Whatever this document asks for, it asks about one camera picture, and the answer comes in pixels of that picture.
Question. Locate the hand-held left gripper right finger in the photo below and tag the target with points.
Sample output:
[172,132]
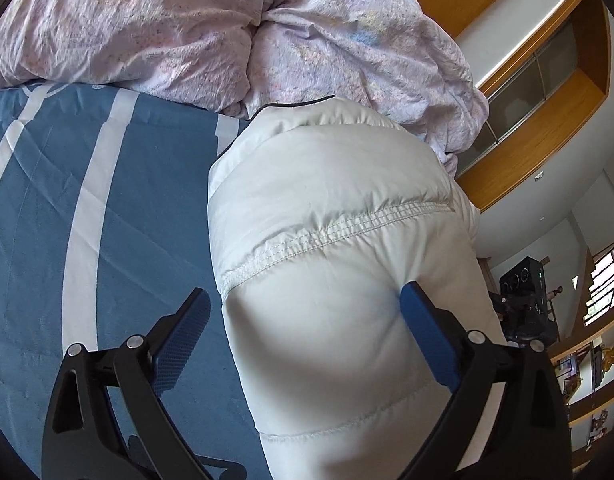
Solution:
[429,340]

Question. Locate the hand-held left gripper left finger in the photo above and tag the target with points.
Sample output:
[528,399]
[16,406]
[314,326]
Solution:
[184,340]

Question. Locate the beige puffer jacket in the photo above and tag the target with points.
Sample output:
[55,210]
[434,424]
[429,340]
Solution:
[337,260]

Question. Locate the window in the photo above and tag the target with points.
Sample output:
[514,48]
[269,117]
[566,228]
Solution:
[607,290]

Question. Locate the wooden shelf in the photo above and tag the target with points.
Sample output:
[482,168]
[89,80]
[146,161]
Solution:
[603,327]

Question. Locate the bed with blue striped sheet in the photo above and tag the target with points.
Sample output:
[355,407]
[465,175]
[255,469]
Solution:
[137,210]

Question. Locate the pink floral duvet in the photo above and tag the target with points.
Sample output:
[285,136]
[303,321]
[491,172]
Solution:
[187,35]

